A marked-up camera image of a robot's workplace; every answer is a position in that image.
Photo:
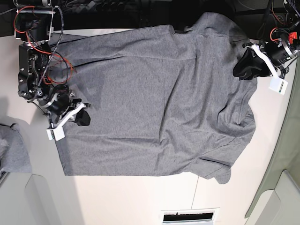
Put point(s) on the grey bin left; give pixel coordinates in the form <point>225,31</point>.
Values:
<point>20,203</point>

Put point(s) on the grey bin right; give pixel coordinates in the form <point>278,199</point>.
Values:
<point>280,206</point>

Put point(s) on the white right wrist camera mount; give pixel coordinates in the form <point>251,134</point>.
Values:
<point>55,130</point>

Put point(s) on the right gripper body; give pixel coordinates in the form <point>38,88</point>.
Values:
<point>58,102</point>

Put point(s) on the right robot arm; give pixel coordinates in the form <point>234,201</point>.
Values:
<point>43,72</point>

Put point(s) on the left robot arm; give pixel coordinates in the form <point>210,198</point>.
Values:
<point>291,23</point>

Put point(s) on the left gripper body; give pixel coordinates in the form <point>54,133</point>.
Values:
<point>279,51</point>

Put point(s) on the grey shirt pile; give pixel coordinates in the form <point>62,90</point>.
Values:
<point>14,157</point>

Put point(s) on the grey bin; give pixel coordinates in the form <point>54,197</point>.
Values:
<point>20,203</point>
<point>280,206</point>

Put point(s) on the table cable slot grommet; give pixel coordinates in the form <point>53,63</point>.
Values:
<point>189,217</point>

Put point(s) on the grey t-shirt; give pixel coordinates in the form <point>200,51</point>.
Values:
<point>162,102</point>

